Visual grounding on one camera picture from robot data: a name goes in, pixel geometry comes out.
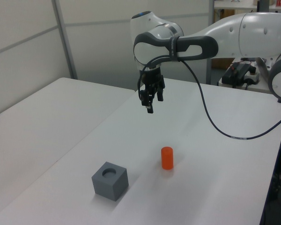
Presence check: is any orange cylinder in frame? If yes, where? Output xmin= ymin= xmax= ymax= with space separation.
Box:
xmin=161 ymin=146 xmax=174 ymax=170

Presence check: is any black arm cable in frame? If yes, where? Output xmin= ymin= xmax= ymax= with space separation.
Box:
xmin=137 ymin=55 xmax=281 ymax=141

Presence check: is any white background desk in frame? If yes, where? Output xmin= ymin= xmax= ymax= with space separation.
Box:
xmin=214 ymin=0 xmax=281 ymax=12

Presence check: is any black table frame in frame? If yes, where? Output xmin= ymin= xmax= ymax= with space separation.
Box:
xmin=259 ymin=112 xmax=281 ymax=225

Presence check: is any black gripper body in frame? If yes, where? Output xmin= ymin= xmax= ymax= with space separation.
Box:
xmin=140 ymin=67 xmax=165 ymax=91

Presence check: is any black power strip with cables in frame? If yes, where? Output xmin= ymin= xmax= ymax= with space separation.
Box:
xmin=222 ymin=62 xmax=259 ymax=89

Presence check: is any brown cardboard box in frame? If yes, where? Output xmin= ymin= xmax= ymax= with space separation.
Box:
xmin=212 ymin=58 xmax=235 ymax=70

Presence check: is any grey block with round hole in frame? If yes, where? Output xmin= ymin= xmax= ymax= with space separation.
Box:
xmin=91 ymin=161 xmax=128 ymax=202

